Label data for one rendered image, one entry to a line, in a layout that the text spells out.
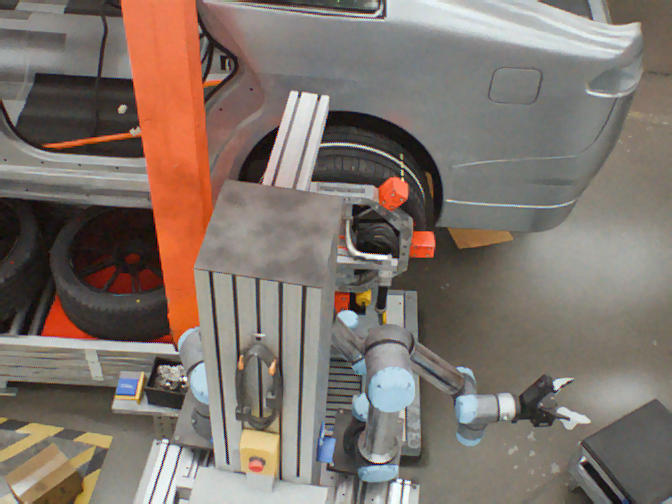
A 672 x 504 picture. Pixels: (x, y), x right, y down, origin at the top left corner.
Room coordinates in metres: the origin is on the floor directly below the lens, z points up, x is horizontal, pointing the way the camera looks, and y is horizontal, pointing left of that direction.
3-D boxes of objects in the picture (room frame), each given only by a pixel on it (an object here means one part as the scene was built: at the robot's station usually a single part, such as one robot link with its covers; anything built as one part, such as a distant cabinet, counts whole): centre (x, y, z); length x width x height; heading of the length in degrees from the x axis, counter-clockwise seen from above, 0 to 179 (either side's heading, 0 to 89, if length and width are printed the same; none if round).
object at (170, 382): (1.75, 0.55, 0.51); 0.20 x 0.14 x 0.13; 83
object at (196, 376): (1.46, 0.35, 0.98); 0.13 x 0.12 x 0.14; 24
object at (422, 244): (2.23, -0.32, 0.85); 0.09 x 0.08 x 0.07; 91
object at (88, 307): (2.40, 0.86, 0.39); 0.66 x 0.66 x 0.24
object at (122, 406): (1.75, 0.57, 0.44); 0.43 x 0.17 x 0.03; 91
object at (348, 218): (2.10, -0.11, 1.03); 0.19 x 0.18 x 0.11; 1
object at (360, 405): (1.39, -0.14, 0.98); 0.13 x 0.12 x 0.14; 8
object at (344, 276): (2.15, -0.01, 0.85); 0.21 x 0.14 x 0.14; 1
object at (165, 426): (1.75, 0.60, 0.21); 0.10 x 0.10 x 0.42; 1
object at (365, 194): (2.22, 0.00, 0.85); 0.54 x 0.07 x 0.54; 91
